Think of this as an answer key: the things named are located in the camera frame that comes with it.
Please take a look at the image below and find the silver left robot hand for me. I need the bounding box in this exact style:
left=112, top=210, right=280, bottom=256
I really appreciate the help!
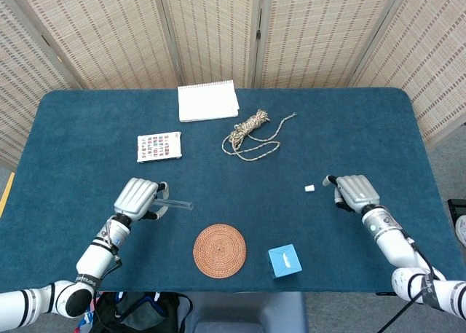
left=113, top=178, right=170, bottom=223

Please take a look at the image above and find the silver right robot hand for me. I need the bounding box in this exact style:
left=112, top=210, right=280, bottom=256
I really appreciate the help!
left=322, top=174, right=382, bottom=214

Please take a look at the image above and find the clear plastic tube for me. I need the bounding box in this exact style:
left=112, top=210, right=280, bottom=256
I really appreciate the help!
left=154, top=198, right=193, bottom=210

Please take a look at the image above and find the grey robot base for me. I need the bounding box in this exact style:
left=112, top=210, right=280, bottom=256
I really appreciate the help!
left=178, top=291, right=309, bottom=333

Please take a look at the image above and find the white card with colourful pictures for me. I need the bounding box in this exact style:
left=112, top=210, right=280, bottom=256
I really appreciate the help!
left=136, top=130, right=183, bottom=163

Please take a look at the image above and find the round woven rattan coaster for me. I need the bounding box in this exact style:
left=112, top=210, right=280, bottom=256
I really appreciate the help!
left=192, top=223, right=248, bottom=279

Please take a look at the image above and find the blue cardboard box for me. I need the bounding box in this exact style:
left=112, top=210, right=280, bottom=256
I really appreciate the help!
left=267, top=243, right=303, bottom=280

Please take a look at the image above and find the blue table cloth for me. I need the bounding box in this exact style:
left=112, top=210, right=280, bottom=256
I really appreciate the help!
left=20, top=87, right=451, bottom=294

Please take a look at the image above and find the black box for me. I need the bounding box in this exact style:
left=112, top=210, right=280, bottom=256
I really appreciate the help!
left=446, top=198, right=466, bottom=221

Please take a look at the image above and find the white crumpled object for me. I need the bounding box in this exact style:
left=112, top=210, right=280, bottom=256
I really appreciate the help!
left=454, top=214, right=466, bottom=246

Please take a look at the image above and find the black backpack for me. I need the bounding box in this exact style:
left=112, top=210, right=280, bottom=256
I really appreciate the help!
left=90, top=291, right=193, bottom=333

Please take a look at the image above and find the white spiral notebook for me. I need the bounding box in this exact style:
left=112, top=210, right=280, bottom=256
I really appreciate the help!
left=177, top=79, right=240, bottom=123

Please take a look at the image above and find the yellow strip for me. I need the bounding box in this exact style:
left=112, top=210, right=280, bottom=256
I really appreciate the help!
left=0, top=171, right=16, bottom=217

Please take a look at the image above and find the colourful bag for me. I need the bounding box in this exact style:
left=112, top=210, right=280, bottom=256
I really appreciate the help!
left=74, top=298, right=101, bottom=333

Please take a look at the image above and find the woven folding screen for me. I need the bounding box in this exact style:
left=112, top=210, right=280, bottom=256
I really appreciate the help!
left=0, top=0, right=466, bottom=168

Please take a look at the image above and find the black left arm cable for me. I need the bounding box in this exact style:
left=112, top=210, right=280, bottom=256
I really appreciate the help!
left=96, top=234, right=124, bottom=281

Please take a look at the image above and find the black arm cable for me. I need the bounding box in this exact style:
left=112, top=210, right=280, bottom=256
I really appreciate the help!
left=378, top=229, right=447, bottom=333
left=96, top=234, right=124, bottom=281

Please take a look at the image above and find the beige braided rope bundle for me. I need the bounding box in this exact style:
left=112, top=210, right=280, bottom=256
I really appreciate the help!
left=221, top=109, right=298, bottom=162

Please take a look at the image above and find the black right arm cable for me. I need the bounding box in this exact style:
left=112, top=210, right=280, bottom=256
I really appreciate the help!
left=378, top=229, right=447, bottom=333

